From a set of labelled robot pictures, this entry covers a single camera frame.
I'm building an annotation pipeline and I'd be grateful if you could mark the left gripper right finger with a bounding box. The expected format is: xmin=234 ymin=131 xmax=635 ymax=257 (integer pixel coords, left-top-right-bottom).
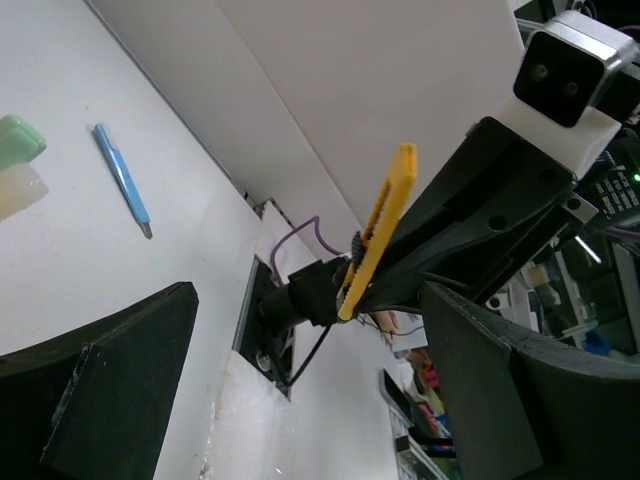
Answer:
xmin=420 ymin=283 xmax=639 ymax=479

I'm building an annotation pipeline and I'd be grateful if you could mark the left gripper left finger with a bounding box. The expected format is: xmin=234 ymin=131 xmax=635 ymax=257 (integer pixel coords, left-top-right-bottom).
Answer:
xmin=1 ymin=282 xmax=198 ymax=479

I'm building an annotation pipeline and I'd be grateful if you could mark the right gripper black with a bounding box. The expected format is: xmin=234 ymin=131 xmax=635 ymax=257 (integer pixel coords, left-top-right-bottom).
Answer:
xmin=355 ymin=69 xmax=639 ymax=313

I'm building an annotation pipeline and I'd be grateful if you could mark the gold black pen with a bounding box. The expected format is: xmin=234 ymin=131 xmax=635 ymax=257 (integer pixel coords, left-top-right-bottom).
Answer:
xmin=337 ymin=143 xmax=417 ymax=322

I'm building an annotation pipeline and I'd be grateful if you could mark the thick yellow highlighter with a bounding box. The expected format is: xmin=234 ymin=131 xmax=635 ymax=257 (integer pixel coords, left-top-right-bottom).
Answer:
xmin=0 ymin=163 xmax=49 ymax=221

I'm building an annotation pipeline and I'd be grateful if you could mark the blue utility knife pen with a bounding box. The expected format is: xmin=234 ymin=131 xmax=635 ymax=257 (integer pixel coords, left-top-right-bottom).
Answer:
xmin=92 ymin=123 xmax=153 ymax=239

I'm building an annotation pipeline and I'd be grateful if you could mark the pale green white highlighter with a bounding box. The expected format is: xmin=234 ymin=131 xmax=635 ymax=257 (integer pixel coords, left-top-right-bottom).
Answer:
xmin=0 ymin=114 xmax=47 ymax=170

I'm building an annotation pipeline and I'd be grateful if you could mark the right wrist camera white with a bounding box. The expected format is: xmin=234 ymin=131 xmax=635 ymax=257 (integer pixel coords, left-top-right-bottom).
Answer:
xmin=495 ymin=10 xmax=639 ymax=180

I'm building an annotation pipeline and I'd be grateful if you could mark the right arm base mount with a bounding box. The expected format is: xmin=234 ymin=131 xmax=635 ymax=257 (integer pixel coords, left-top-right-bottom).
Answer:
xmin=233 ymin=257 xmax=349 ymax=396

